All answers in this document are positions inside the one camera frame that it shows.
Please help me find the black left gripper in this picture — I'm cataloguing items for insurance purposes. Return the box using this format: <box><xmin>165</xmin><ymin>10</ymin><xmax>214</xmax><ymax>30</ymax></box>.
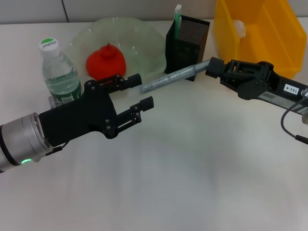
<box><xmin>38</xmin><ymin>73</ymin><xmax>154</xmax><ymax>148</ymax></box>

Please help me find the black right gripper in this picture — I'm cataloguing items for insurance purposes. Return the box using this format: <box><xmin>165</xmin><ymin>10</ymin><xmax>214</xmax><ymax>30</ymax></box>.
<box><xmin>205</xmin><ymin>57</ymin><xmax>308</xmax><ymax>114</ymax></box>

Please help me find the red-orange toy orange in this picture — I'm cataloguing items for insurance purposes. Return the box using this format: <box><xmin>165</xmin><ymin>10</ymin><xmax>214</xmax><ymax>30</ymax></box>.
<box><xmin>86</xmin><ymin>42</ymin><xmax>127</xmax><ymax>81</ymax></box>

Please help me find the green utility knife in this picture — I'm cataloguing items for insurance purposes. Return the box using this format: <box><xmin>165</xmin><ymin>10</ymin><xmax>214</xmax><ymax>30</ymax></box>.
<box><xmin>173</xmin><ymin>4</ymin><xmax>182</xmax><ymax>40</ymax></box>

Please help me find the green label water bottle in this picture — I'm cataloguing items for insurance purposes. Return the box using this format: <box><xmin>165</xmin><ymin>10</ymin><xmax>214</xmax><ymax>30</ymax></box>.
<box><xmin>38</xmin><ymin>38</ymin><xmax>84</xmax><ymax>106</ymax></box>

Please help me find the pale green glass fruit plate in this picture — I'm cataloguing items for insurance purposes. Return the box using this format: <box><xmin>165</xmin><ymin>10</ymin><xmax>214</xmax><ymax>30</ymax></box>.
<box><xmin>69</xmin><ymin>16</ymin><xmax>167</xmax><ymax>87</ymax></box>

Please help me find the black mesh pen holder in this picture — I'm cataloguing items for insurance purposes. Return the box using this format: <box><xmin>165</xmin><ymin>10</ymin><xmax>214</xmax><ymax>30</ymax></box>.
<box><xmin>164</xmin><ymin>14</ymin><xmax>211</xmax><ymax>82</ymax></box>

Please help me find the yellow plastic storage bin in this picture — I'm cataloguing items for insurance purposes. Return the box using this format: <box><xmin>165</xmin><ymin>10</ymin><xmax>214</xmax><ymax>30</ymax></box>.
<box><xmin>214</xmin><ymin>0</ymin><xmax>307</xmax><ymax>78</ymax></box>

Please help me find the right gripper connector cable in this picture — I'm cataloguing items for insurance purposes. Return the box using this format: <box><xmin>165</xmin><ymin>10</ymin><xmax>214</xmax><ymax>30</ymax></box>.
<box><xmin>281</xmin><ymin>88</ymin><xmax>308</xmax><ymax>145</ymax></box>

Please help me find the gripper connector cable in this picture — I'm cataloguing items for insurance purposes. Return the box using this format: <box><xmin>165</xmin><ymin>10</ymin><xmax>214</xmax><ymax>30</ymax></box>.
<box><xmin>44</xmin><ymin>141</ymin><xmax>70</xmax><ymax>157</ymax></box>
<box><xmin>281</xmin><ymin>88</ymin><xmax>308</xmax><ymax>145</ymax></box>

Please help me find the left gripper connector cable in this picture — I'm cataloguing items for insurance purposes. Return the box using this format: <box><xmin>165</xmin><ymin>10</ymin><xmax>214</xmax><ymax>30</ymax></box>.
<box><xmin>44</xmin><ymin>141</ymin><xmax>70</xmax><ymax>157</ymax></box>

